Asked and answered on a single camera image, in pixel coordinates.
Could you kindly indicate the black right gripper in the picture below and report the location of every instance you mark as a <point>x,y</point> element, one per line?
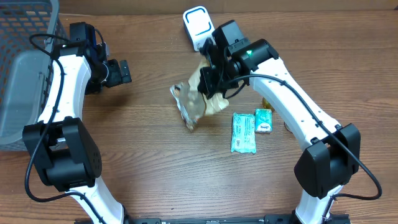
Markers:
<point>210,86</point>

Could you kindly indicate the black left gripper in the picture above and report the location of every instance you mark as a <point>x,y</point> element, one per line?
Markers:
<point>117,78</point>

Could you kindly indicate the brown white snack bag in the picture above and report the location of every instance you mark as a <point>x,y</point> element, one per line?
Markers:
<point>192,104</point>

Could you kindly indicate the yellow oil bottle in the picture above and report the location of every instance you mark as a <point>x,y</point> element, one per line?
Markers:
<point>267,105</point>

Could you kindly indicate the small teal white box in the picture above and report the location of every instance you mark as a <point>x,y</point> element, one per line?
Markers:
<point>263,120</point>

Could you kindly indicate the teal wipes packet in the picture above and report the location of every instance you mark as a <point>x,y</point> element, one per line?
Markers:
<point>243,133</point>

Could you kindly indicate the green lid white jar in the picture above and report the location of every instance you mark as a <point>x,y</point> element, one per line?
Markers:
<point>287,127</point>

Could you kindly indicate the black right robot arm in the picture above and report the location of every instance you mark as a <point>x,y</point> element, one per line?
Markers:
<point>330,152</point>

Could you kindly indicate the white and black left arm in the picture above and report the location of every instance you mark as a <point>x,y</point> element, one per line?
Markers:
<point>64,159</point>

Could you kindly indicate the white barcode scanner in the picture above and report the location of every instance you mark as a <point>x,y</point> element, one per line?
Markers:
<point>198,26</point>

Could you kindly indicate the dark grey plastic basket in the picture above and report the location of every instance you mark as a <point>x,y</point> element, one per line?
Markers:
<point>26,69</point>

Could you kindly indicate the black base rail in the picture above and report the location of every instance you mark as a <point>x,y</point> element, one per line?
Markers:
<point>211,221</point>

